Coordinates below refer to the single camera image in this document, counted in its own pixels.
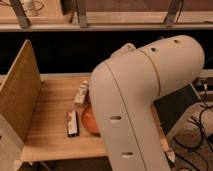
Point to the black and red eraser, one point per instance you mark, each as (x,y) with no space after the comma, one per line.
(72,124)

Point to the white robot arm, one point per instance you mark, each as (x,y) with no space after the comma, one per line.
(122,89)

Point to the orange bowl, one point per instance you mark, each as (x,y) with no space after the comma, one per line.
(88,120)

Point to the right dark board panel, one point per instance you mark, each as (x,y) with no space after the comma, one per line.
(176,108)

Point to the left cork board panel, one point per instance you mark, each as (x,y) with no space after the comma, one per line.
(19,91)

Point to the wooden shelf with metal brackets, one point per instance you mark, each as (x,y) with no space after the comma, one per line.
(105,15)

